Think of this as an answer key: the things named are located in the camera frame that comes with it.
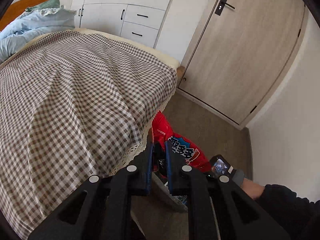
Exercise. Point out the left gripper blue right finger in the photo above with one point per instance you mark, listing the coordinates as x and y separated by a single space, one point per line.
168 153

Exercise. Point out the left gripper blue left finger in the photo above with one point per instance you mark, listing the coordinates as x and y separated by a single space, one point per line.
149 164

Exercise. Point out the red snack bag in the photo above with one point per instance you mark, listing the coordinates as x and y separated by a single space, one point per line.
192 154

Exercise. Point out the dark right sleeve forearm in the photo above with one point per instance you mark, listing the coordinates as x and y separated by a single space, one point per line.
299 217

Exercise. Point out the right hand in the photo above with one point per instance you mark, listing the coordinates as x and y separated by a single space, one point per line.
252 189

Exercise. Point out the brown checkered bedspread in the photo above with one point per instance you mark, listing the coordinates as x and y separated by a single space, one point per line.
74 104

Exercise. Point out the beige wooden door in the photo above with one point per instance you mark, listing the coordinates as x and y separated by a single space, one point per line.
236 59

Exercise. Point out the white wardrobe with drawers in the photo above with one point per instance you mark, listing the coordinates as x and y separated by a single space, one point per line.
136 20

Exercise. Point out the light blue duvet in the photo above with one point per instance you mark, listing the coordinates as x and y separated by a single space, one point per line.
32 24

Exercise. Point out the green pillow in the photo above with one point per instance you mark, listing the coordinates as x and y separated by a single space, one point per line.
45 5

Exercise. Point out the orange wooden headboard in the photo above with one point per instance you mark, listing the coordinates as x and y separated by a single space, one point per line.
15 9

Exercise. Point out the black door handle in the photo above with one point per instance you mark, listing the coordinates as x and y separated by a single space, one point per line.
221 5

